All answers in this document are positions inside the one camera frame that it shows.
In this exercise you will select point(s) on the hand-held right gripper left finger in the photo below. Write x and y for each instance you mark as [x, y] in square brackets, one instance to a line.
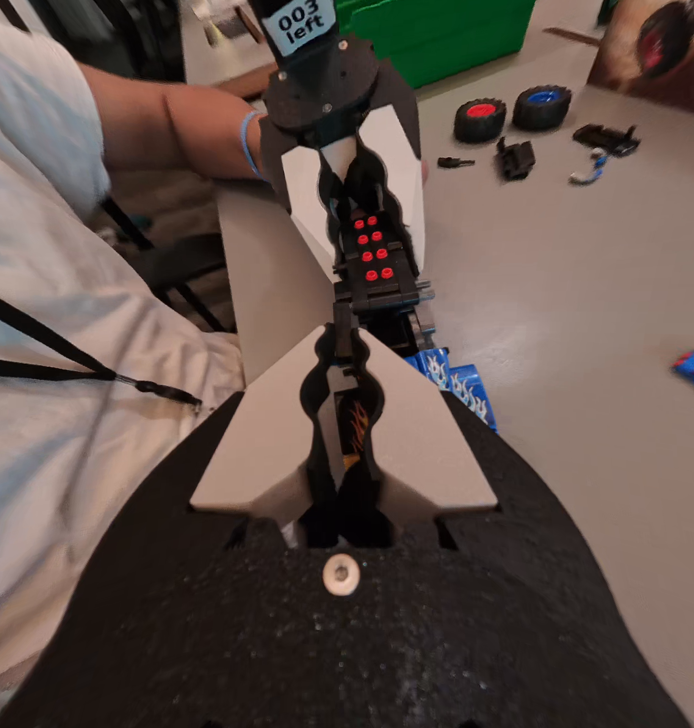
[256, 455]

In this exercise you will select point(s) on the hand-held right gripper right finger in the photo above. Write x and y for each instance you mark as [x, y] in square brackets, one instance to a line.
[426, 455]

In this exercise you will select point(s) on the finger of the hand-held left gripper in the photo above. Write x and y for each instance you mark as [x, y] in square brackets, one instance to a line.
[401, 165]
[304, 193]

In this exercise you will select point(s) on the black lego vehicle model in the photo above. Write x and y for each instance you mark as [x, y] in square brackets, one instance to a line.
[375, 284]

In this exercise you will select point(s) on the person's left forearm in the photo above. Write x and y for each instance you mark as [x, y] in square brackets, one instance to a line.
[182, 131]

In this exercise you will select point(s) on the small black lego pin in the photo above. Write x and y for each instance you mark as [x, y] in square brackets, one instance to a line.
[455, 162]

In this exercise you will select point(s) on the lego wheel with red hub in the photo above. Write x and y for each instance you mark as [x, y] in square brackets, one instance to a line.
[480, 119]

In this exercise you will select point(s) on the chunky black lego piece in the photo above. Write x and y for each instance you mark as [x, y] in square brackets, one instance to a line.
[514, 159]

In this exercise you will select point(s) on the lego wheel with blue hub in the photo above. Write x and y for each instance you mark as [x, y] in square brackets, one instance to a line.
[543, 108]

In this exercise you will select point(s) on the grey curved lego piece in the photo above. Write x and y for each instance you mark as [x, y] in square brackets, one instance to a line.
[588, 173]

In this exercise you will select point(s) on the long black lego piece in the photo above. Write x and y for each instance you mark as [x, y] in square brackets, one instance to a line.
[605, 139]

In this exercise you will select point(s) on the lego set box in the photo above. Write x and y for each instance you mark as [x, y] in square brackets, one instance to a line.
[625, 62]

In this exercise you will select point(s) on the blue wristband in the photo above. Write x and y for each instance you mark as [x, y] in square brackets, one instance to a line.
[247, 142]

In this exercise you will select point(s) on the green plastic bin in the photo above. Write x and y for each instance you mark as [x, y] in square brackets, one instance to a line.
[438, 40]

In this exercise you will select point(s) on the black folding chair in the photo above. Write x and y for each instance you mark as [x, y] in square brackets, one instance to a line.
[176, 267]

